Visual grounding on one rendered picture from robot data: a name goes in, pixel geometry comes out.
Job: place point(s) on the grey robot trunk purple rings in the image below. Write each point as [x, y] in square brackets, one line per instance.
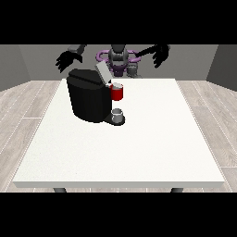
[117, 56]

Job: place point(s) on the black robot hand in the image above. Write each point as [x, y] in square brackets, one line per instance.
[71, 58]
[161, 54]

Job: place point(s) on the black coffee machine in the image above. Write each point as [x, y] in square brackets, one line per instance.
[88, 95]

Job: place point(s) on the pale grey machine lid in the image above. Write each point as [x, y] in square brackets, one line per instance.
[103, 71]

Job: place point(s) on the dark table leg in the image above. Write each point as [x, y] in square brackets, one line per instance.
[60, 190]
[177, 190]

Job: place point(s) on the small grey cup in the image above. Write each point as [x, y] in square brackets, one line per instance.
[117, 115]

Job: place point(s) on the small grey coffee pod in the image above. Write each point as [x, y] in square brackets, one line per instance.
[132, 71]

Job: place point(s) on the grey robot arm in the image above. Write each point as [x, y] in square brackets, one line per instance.
[76, 48]

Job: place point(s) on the red pod holder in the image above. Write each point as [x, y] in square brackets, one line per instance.
[117, 93]

